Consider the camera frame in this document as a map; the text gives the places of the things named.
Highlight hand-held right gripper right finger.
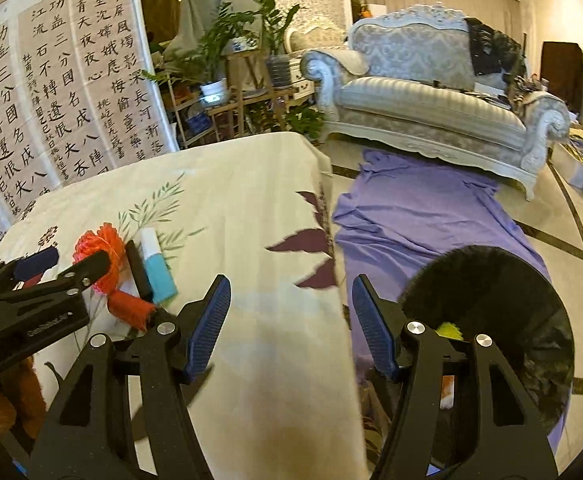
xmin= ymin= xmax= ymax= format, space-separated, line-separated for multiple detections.
xmin=351 ymin=274 xmax=558 ymax=480

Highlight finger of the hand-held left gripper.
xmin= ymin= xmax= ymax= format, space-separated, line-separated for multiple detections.
xmin=0 ymin=250 xmax=112 ymax=309
xmin=0 ymin=246 xmax=60 ymax=294

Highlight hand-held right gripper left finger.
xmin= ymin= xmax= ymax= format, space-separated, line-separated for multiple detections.
xmin=29 ymin=274 xmax=233 ymax=480

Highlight orange pompom toy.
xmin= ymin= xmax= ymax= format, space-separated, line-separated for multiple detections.
xmin=74 ymin=225 xmax=158 ymax=334

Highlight black lined trash bin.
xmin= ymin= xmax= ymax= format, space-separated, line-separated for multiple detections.
xmin=399 ymin=245 xmax=575 ymax=432

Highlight person's left forearm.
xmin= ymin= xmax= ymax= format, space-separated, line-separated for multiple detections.
xmin=0 ymin=355 xmax=48 ymax=442

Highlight black bar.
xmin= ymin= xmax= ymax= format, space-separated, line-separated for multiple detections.
xmin=124 ymin=240 xmax=155 ymax=302

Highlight yellow green wrapper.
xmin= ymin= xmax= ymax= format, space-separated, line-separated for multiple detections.
xmin=436 ymin=322 xmax=465 ymax=342

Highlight teal and white tube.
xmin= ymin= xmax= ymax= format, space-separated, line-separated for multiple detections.
xmin=139 ymin=227 xmax=179 ymax=306

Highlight orange wrapper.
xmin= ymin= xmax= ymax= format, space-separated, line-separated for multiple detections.
xmin=439 ymin=375 xmax=458 ymax=412

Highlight purple floor cloth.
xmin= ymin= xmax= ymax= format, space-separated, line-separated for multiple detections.
xmin=331 ymin=149 xmax=570 ymax=462

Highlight leaf printed tablecloth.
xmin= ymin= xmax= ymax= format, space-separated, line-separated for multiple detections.
xmin=0 ymin=131 xmax=373 ymax=480

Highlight small floor plant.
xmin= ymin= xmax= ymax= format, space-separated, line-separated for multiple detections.
xmin=284 ymin=105 xmax=328 ymax=142

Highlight grey ornate sofa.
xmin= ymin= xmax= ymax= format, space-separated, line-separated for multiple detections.
xmin=299 ymin=2 xmax=572 ymax=202

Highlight wooden plant stand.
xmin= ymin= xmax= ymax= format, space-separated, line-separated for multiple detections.
xmin=164 ymin=50 xmax=298 ymax=149

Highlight plant in white pot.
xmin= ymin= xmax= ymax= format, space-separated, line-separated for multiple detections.
xmin=144 ymin=55 xmax=233 ymax=107

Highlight white drawer cabinet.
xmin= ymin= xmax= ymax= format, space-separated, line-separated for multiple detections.
xmin=289 ymin=57 xmax=318 ymax=102

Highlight box of papers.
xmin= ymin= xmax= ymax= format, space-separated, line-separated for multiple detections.
xmin=554 ymin=125 xmax=583 ymax=192

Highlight patterned dark cloth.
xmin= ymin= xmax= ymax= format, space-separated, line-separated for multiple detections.
xmin=511 ymin=75 xmax=548 ymax=107

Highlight ornate armchair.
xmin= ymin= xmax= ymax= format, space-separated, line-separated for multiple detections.
xmin=284 ymin=25 xmax=353 ymax=57

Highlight black clothing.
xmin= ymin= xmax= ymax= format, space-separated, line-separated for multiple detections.
xmin=464 ymin=17 xmax=528 ymax=77

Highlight dark wooden cabinet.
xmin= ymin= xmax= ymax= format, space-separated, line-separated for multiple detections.
xmin=541 ymin=41 xmax=583 ymax=127

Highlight tall potted plant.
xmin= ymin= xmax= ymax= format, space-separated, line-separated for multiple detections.
xmin=199 ymin=0 xmax=308 ymax=57

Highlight calligraphy wall poster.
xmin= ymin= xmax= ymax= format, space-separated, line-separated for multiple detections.
xmin=0 ymin=0 xmax=180 ymax=272

